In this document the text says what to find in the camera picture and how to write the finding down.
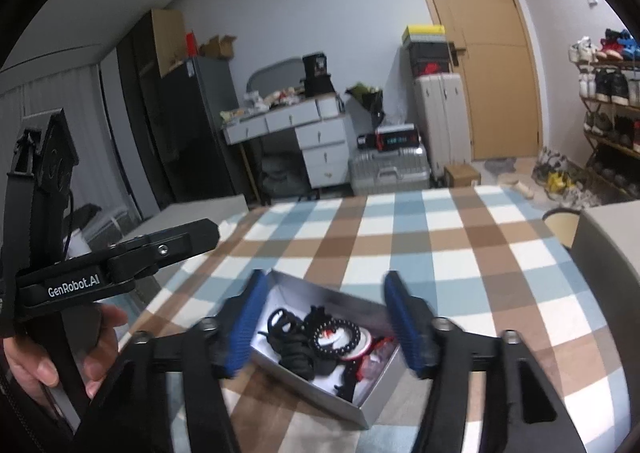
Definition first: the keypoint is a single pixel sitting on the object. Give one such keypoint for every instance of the small red accessory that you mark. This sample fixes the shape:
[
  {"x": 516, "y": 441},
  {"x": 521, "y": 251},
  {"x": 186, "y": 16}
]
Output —
[{"x": 381, "y": 343}]

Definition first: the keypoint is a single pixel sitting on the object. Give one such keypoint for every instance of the shoe rack with shoes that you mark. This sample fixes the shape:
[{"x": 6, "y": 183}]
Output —
[{"x": 610, "y": 108}]

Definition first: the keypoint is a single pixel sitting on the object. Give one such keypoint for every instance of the white suitcase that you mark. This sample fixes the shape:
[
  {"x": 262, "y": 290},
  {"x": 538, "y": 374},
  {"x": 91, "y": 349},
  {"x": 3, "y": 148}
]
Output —
[{"x": 442, "y": 123}]

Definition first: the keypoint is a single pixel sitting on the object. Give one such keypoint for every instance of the plaid blanket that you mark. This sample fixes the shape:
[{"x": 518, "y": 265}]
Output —
[{"x": 450, "y": 243}]

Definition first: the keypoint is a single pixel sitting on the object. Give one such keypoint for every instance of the black refrigerator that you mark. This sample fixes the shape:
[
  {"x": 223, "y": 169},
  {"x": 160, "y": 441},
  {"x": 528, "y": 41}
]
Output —
[{"x": 195, "y": 133}]

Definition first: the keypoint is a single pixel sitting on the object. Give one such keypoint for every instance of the grey curtain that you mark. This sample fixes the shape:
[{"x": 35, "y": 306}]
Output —
[{"x": 60, "y": 88}]

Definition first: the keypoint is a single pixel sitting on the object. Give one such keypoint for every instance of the grey bed board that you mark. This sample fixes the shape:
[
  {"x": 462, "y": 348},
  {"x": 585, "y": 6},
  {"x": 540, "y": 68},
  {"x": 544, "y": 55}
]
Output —
[{"x": 610, "y": 233}]

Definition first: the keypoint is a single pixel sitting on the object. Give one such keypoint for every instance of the desk clutter pile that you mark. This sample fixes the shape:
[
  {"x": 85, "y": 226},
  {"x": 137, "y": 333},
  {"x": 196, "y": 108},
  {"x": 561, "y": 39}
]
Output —
[{"x": 265, "y": 100}]

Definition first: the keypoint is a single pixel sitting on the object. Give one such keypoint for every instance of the white drawer cabinet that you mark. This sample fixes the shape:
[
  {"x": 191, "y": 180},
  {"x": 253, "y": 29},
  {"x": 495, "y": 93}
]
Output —
[{"x": 322, "y": 153}]

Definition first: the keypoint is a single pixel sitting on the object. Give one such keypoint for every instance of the black and red box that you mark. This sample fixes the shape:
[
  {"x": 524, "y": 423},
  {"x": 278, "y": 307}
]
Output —
[{"x": 390, "y": 138}]

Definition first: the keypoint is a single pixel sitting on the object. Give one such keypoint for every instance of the yellow shoe box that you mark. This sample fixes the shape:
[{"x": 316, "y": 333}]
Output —
[{"x": 424, "y": 34}]

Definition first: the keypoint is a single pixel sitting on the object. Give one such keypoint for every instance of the pile of shoes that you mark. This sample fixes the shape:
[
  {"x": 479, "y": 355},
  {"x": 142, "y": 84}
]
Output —
[{"x": 555, "y": 175}]

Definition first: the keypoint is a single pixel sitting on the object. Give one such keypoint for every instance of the silver suitcase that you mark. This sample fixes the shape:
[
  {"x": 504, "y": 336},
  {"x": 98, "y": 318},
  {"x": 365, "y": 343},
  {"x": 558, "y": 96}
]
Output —
[{"x": 390, "y": 170}]

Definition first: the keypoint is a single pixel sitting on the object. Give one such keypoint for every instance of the beige slipper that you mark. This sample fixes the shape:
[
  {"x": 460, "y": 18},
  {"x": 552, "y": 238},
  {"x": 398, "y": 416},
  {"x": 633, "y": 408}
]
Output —
[{"x": 520, "y": 185}]

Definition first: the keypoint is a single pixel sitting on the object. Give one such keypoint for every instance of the grey chair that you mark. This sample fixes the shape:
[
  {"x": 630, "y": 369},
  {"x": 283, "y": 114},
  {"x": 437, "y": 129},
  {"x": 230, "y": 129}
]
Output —
[{"x": 275, "y": 73}]

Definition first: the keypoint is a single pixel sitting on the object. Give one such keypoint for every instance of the grey floor mat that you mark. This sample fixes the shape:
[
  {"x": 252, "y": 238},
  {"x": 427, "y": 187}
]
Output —
[{"x": 500, "y": 165}]

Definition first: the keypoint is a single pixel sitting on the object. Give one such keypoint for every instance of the white bin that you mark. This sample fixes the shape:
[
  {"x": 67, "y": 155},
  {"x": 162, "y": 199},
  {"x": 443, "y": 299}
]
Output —
[{"x": 562, "y": 228}]

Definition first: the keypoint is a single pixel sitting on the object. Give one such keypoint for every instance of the person's left hand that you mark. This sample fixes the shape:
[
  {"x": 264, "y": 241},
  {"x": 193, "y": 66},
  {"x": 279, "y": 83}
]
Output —
[{"x": 35, "y": 363}]

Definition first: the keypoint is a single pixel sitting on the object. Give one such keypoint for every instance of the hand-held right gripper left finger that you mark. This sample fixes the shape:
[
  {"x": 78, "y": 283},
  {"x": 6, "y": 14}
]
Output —
[{"x": 245, "y": 328}]

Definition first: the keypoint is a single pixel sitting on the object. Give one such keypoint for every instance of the black shoe box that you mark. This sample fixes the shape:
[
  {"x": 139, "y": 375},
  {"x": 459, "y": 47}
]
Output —
[{"x": 427, "y": 60}]

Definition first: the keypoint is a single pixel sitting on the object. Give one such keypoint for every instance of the white desk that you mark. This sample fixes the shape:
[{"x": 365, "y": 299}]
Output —
[{"x": 280, "y": 120}]

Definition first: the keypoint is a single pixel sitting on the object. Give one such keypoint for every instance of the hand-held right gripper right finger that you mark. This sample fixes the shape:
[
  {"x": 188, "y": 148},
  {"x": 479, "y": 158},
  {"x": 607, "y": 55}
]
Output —
[{"x": 405, "y": 328}]

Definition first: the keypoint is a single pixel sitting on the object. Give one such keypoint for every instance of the silver storage box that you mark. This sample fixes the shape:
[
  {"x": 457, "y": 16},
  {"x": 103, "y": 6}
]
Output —
[{"x": 380, "y": 398}]

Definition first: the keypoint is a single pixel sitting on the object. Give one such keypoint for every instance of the open cardboard box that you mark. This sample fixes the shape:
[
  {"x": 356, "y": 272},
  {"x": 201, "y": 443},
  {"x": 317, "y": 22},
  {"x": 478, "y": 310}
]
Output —
[{"x": 220, "y": 48}]

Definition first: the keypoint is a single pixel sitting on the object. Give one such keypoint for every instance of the small cardboard box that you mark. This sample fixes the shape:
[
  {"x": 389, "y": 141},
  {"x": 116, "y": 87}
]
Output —
[{"x": 462, "y": 175}]

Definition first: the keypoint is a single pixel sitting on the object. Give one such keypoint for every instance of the green and black bag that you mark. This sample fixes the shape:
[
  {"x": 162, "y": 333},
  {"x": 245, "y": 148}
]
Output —
[{"x": 367, "y": 98}]

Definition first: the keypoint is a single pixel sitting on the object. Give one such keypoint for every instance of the wooden door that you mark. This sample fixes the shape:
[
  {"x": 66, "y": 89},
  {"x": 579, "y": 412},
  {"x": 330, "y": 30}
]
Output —
[{"x": 490, "y": 58}]

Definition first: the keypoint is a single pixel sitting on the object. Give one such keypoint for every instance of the wooden wall cabinet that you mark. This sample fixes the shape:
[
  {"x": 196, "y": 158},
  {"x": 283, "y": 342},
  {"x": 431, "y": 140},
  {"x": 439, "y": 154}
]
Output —
[{"x": 167, "y": 40}]

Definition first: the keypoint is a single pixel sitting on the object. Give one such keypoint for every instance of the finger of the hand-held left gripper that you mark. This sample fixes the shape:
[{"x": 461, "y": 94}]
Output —
[{"x": 170, "y": 245}]

